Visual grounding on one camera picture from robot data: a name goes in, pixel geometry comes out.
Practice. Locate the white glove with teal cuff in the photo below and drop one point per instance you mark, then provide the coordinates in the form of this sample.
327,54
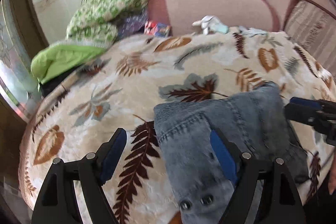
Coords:
211,24

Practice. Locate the blue denim jeans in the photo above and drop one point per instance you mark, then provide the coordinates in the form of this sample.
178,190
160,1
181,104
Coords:
201,143

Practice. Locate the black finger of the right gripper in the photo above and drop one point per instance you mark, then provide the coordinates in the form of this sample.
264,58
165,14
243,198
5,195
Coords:
300,113
314,104

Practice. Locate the striped floral cushion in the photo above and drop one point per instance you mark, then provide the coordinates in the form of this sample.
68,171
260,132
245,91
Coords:
314,30

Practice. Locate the pink sofa backrest cushion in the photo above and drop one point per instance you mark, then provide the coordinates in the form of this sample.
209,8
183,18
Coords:
180,14

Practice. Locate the purple plastic bag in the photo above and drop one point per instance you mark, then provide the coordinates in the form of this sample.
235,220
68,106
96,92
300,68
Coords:
131,25

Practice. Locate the red blue small box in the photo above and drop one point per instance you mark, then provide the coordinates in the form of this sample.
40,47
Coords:
157,29

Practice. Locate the green patterned quilt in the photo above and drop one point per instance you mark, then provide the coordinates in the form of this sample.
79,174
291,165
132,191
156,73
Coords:
91,31

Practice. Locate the stained glass door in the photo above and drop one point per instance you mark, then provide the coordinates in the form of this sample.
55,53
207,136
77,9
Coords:
18,86

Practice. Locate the leaf patterned beige blanket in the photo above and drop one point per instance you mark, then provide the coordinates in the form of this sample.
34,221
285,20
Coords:
121,89

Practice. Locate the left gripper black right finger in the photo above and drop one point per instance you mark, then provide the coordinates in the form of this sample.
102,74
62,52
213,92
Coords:
279,202

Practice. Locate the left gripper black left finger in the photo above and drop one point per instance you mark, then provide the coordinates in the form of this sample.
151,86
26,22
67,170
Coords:
57,202

